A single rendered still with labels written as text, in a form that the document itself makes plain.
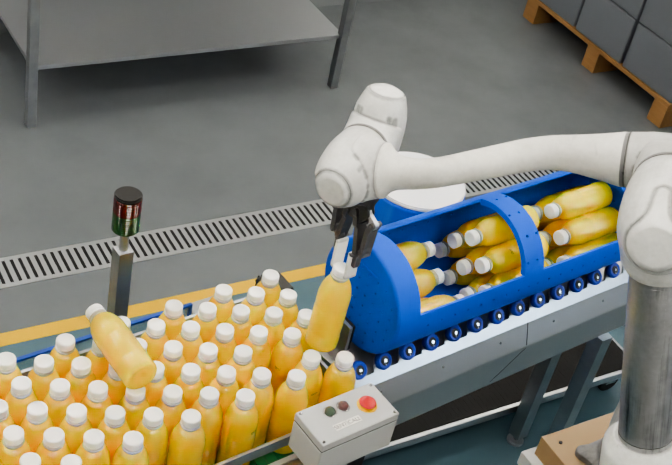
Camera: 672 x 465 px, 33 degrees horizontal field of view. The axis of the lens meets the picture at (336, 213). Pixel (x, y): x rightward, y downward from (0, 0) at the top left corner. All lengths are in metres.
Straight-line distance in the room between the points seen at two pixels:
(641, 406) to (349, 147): 0.70
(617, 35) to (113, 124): 2.73
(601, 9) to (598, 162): 4.32
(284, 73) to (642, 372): 3.82
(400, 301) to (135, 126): 2.71
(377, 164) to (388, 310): 0.66
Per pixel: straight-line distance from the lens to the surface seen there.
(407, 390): 2.82
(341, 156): 2.01
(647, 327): 2.02
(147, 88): 5.37
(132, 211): 2.57
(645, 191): 1.89
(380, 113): 2.12
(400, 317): 2.58
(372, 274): 2.61
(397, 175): 2.02
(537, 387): 3.82
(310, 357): 2.46
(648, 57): 6.13
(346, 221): 2.33
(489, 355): 2.99
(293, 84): 5.58
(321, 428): 2.34
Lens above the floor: 2.80
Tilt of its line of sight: 36 degrees down
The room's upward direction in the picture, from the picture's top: 13 degrees clockwise
